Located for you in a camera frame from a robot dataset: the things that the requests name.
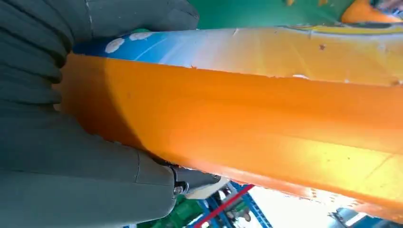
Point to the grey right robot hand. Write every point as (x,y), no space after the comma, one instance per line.
(63,188)

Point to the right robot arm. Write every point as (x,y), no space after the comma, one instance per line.
(28,56)

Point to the blue metal rack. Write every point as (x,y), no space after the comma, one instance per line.
(255,207)

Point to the green mat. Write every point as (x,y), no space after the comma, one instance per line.
(252,12)

